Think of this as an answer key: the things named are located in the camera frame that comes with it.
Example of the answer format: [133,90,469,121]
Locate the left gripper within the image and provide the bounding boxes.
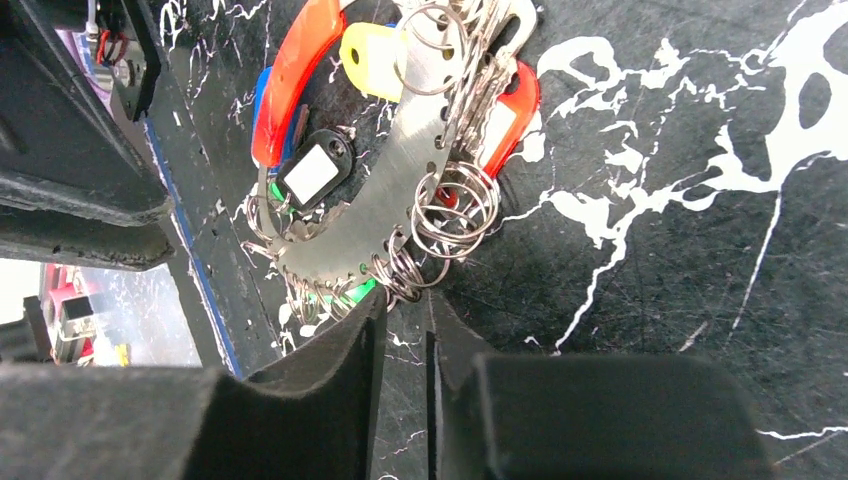
[1,1,173,271]

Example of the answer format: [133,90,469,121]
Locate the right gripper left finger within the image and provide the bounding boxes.
[1,289,387,479]

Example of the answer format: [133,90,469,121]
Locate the keyring with coloured tags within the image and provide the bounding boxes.
[246,1,538,324]

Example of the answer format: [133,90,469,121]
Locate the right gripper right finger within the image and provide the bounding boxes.
[425,292,775,479]

